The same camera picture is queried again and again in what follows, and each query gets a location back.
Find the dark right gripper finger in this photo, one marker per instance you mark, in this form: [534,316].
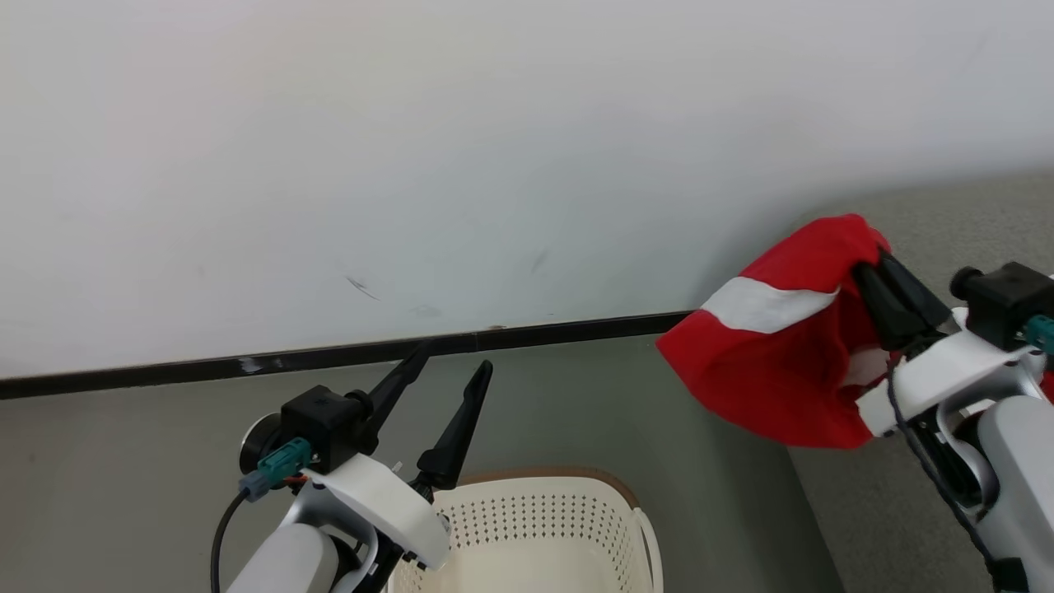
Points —
[916,296]
[881,317]

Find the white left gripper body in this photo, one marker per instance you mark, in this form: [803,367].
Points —
[387,502]

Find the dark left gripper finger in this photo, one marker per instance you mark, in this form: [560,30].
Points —
[395,391]
[457,436]

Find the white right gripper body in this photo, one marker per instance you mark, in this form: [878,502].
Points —
[947,375]

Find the red garment with white stripe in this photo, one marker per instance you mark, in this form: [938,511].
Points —
[774,387]

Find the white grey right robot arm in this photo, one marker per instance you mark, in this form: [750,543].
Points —
[1021,461]

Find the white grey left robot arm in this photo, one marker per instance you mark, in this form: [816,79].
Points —
[288,560]

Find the grey fabric sofa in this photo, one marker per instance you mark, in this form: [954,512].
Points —
[873,511]

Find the white perforated laundry basket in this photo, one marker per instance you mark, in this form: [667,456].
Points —
[535,527]

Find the black baseboard strip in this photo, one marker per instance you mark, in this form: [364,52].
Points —
[165,371]

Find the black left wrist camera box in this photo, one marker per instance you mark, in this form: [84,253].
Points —
[321,420]

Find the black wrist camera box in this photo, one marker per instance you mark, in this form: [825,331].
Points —
[1000,301]
[321,420]

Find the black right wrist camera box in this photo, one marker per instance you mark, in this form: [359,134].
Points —
[1000,301]

